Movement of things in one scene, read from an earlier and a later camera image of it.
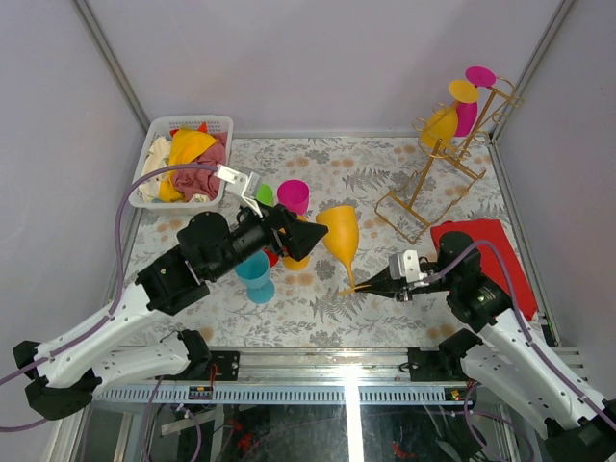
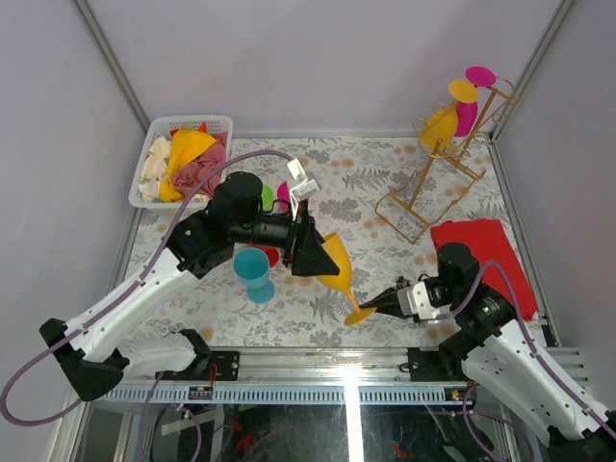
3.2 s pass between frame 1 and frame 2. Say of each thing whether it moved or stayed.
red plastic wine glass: stayed
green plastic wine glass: stayed
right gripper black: moved
